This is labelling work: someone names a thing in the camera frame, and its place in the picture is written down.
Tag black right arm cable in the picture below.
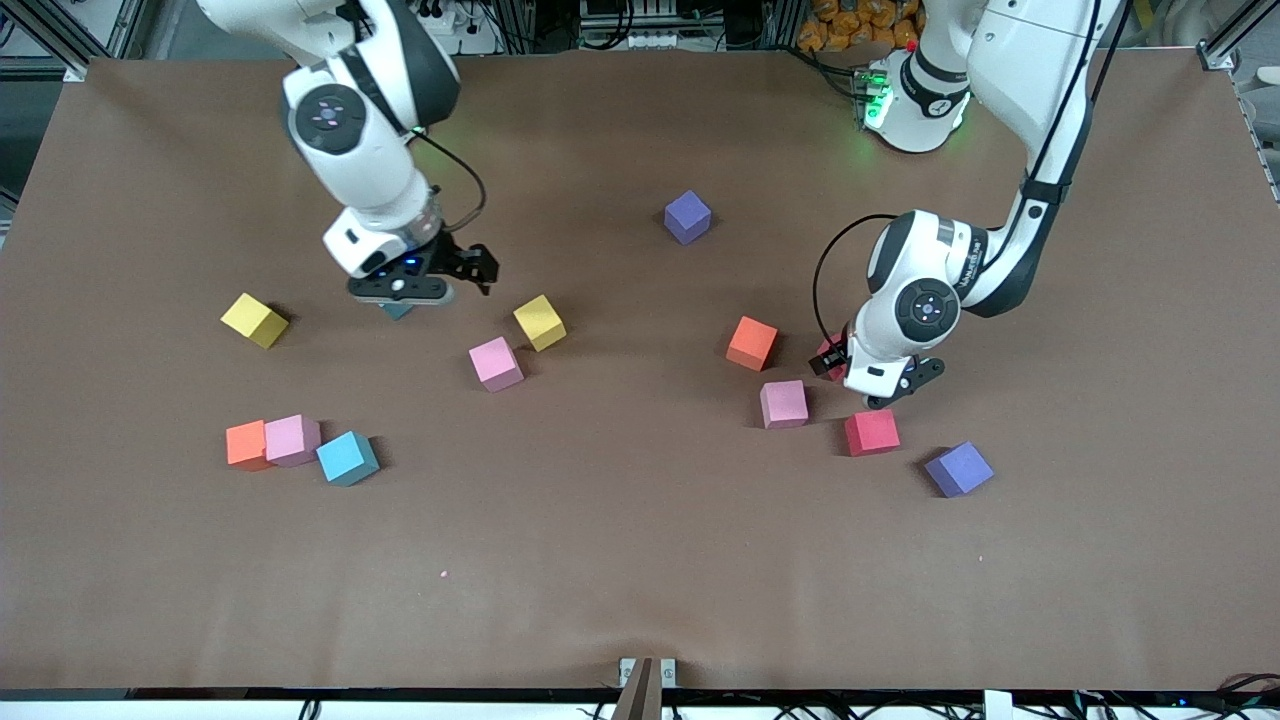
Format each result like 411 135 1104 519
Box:
405 125 488 236

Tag pink foam block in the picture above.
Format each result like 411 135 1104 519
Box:
468 336 525 393
264 414 322 468
759 379 810 430

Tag orange foam block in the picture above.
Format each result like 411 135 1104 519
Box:
726 316 779 372
226 420 273 472

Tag tangled dark cables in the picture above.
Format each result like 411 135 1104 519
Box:
1060 672 1280 720

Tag purple foam block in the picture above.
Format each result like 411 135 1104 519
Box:
664 190 713 246
923 441 995 499

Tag white power strip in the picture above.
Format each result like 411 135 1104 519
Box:
420 0 501 56

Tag pile of orange packets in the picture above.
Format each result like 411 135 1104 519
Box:
797 0 926 53

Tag yellow foam block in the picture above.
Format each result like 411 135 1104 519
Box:
513 294 567 353
220 292 290 350

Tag grey metal table edge bracket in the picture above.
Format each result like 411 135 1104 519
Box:
618 656 678 691

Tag brown tapered post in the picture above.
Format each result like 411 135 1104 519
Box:
610 657 663 720

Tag aluminium frame strut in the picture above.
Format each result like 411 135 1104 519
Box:
1198 0 1280 73
0 0 149 83

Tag grey electronics rack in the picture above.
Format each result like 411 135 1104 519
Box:
578 0 736 53

